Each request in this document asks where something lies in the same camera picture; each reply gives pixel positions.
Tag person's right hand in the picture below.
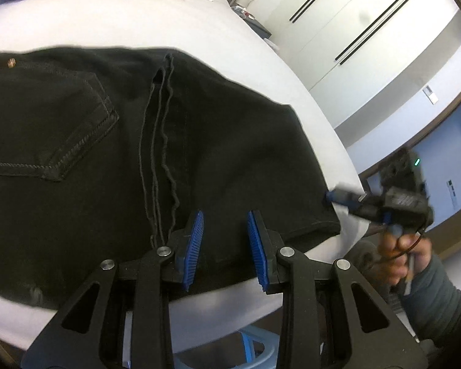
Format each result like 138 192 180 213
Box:
380 228 434 297

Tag white wardrobe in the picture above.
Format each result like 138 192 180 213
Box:
250 0 461 128

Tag black pants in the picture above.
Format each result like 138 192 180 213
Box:
0 46 342 310

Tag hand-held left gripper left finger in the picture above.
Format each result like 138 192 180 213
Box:
21 211 205 369

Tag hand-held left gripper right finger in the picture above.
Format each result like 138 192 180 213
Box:
246 209 429 369

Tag blue plastic stool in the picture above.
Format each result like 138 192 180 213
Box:
173 325 290 369

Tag person's right forearm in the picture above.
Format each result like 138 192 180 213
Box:
401 254 461 351

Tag dark nightstand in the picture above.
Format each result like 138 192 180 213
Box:
230 4 272 41

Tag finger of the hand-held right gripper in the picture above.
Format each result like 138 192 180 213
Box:
325 189 369 212

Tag white bed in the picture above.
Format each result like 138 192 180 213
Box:
0 0 364 350

